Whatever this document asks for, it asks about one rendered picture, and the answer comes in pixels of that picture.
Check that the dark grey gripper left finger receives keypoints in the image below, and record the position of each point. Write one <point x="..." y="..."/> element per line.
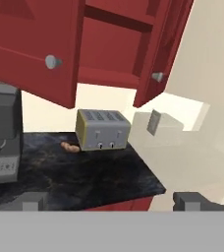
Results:
<point x="30" y="201"/>

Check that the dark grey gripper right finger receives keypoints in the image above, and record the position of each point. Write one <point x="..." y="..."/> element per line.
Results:
<point x="191" y="201"/>

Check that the red base cabinet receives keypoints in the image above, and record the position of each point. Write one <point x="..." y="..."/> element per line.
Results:
<point x="123" y="204"/>

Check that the red cabinet door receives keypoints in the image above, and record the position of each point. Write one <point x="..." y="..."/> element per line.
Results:
<point x="28" y="39"/>
<point x="163" y="49"/>

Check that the tan croissant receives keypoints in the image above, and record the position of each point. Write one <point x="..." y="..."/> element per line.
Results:
<point x="70" y="147"/>

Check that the grey microwave oven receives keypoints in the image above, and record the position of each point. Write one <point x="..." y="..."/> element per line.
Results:
<point x="2" y="131"/>

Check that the silver four-slot toaster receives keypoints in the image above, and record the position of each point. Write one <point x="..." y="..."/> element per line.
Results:
<point x="101" y="130"/>

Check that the grey round door knob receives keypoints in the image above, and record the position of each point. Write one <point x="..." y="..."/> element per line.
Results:
<point x="52" y="61"/>
<point x="157" y="76"/>

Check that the grey wall socket plate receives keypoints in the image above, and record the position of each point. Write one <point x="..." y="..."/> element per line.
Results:
<point x="154" y="122"/>

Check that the red wall cabinet body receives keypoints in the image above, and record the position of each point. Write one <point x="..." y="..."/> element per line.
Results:
<point x="112" y="46"/>

